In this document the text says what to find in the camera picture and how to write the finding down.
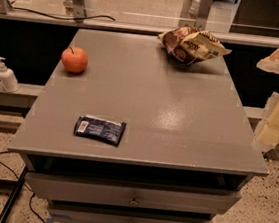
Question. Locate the brown chip bag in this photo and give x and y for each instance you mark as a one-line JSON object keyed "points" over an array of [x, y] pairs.
{"points": [[189, 45]]}

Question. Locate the blue rxbar wrapper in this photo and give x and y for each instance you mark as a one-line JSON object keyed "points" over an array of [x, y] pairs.
{"points": [[107, 131]]}

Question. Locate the grey drawer cabinet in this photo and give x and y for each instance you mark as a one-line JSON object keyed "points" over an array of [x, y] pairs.
{"points": [[185, 126]]}

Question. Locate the upper grey drawer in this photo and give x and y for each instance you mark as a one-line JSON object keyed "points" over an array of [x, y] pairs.
{"points": [[103, 192]]}

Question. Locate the grey drawer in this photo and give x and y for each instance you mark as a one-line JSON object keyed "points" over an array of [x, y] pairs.
{"points": [[103, 192], [69, 214]]}

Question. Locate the red apple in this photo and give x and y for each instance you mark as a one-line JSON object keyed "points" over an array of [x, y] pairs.
{"points": [[74, 60]]}

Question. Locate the lower grey drawer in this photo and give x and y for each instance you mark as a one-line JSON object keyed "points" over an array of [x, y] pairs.
{"points": [[69, 214]]}

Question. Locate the white pump bottle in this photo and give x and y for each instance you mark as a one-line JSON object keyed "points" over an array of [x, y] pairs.
{"points": [[7, 77]]}

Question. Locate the right metal bracket post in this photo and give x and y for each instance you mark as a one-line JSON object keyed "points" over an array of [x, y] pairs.
{"points": [[195, 13]]}

